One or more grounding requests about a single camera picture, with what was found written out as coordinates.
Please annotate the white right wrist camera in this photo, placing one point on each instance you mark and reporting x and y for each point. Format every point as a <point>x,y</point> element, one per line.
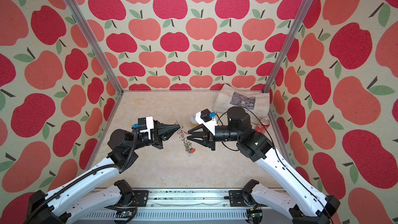
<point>207,119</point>

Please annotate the small round tin can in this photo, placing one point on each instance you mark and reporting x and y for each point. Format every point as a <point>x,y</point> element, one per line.
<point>193,121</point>

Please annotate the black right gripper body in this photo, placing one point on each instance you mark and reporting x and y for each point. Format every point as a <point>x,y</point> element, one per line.
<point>211,140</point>

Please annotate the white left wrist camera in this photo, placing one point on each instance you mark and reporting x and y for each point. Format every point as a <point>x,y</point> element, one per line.
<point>145,125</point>

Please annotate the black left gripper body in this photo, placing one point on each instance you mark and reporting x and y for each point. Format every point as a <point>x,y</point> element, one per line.
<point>155,142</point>

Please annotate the aluminium corner post left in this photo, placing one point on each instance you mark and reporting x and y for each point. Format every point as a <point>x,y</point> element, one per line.
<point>94,45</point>

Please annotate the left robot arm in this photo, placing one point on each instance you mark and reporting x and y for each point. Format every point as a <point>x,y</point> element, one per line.
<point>72,201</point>

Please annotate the aluminium corner post right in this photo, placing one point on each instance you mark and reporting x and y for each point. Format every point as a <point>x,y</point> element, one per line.
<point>296,24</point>

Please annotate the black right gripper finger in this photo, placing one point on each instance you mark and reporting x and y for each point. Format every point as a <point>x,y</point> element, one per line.
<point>198,138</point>
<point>198,130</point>

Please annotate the aluminium corner post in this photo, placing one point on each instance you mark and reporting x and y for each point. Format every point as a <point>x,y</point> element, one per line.
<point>94,45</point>
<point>296,24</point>

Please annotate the beige canvas tote bag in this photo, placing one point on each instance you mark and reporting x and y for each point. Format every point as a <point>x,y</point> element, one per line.
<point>255,101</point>

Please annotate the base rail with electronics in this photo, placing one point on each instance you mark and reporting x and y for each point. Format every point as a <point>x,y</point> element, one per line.
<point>178,205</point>

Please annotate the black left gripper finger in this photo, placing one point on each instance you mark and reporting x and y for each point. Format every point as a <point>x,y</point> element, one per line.
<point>167,133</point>
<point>162,125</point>

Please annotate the metal car-shaped key holder plate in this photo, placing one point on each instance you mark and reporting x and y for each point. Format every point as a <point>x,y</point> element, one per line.
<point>187,144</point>

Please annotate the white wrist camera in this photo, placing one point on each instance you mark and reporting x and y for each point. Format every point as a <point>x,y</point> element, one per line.
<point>145,125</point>
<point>207,119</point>

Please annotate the red soda can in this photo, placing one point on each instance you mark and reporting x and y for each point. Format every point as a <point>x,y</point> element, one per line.
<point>262,125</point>

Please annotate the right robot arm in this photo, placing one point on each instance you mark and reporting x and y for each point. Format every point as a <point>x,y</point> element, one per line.
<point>303,203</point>

